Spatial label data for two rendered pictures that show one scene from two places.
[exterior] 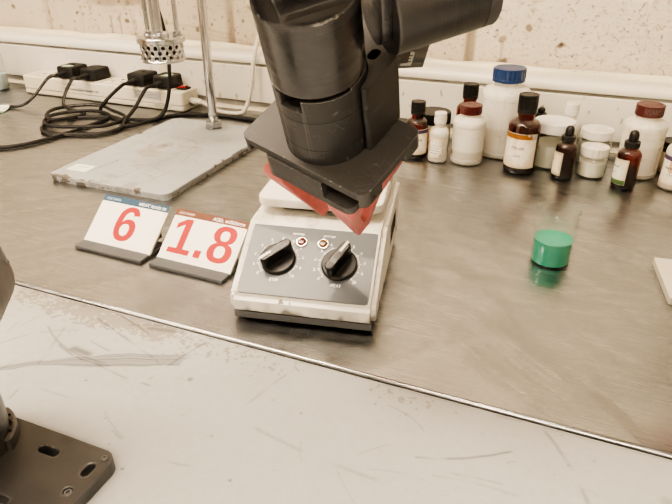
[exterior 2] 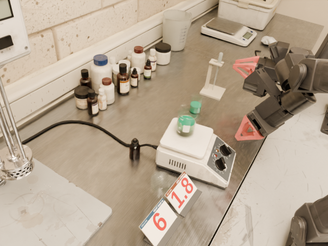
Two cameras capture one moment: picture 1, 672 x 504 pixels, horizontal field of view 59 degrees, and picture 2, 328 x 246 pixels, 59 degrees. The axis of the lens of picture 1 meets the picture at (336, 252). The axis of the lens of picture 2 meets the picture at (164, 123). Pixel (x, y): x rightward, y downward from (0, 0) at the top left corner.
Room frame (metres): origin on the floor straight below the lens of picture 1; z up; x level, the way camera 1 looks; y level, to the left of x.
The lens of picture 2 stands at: (0.58, 0.58, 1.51)
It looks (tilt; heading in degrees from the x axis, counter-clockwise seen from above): 40 degrees down; 275
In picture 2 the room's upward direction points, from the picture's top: 7 degrees clockwise
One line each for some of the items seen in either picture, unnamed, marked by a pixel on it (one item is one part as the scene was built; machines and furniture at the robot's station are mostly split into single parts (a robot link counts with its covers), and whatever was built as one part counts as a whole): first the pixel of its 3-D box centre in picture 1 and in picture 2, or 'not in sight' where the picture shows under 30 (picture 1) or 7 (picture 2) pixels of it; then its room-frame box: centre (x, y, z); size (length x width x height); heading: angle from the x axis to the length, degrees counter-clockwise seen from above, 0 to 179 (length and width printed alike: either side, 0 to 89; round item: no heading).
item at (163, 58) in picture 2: not in sight; (162, 53); (0.72, -0.53, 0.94); 0.07 x 0.07 x 0.07
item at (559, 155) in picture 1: (565, 151); (134, 76); (0.79, -0.32, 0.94); 0.03 x 0.03 x 0.07
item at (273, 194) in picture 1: (330, 182); (187, 136); (0.56, 0.01, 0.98); 0.12 x 0.12 x 0.01; 79
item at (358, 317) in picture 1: (325, 232); (194, 151); (0.54, 0.01, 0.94); 0.22 x 0.13 x 0.08; 169
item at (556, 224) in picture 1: (554, 235); (195, 103); (0.55, -0.23, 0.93); 0.04 x 0.04 x 0.06
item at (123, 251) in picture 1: (123, 227); (161, 223); (0.59, 0.23, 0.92); 0.09 x 0.06 x 0.04; 67
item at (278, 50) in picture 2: not in sight; (274, 57); (0.33, -0.32, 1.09); 0.07 x 0.06 x 0.11; 75
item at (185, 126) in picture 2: not in sight; (185, 121); (0.58, -0.01, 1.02); 0.06 x 0.05 x 0.08; 124
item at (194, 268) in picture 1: (199, 244); (184, 193); (0.55, 0.14, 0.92); 0.09 x 0.06 x 0.04; 67
